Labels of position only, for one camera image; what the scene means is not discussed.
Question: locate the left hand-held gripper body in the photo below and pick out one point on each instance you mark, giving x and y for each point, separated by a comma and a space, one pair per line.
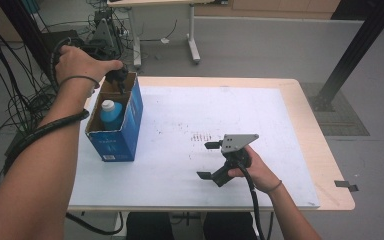
104, 40

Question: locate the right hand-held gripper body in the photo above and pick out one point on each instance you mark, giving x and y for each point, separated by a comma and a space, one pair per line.
236, 143

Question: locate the blue plastic bottle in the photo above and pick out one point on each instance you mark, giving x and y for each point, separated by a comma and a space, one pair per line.
110, 118

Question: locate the blue cardboard box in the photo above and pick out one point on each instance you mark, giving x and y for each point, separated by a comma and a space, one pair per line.
116, 146

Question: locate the person's left hand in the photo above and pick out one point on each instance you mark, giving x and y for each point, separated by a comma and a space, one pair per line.
76, 65

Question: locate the person's right hand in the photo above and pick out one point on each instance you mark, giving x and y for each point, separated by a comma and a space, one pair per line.
258, 175

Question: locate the white-legged wooden desk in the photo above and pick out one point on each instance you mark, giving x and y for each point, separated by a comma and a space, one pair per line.
136, 33

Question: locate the white paper sheet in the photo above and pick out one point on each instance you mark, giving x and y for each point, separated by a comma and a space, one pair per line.
180, 180

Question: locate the dark left wrist band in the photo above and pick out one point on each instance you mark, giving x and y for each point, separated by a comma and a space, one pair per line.
80, 77

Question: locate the dark wrist band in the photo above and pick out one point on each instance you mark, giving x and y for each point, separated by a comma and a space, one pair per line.
80, 77
275, 187

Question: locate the black office chair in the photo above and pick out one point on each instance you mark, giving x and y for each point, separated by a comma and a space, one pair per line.
228, 226

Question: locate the black box case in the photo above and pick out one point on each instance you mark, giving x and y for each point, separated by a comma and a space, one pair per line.
48, 37

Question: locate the dark right wrist band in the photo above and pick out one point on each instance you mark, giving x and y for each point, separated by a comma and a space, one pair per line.
275, 187

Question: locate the white table leg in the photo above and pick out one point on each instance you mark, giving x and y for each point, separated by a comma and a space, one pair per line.
255, 226

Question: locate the black metal stand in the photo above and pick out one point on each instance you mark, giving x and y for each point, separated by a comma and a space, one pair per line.
30, 36
356, 46

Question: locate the person's left leg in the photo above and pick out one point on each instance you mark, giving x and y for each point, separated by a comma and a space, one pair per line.
150, 226

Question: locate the black tape strip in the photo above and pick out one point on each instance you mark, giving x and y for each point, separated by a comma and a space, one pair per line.
346, 185

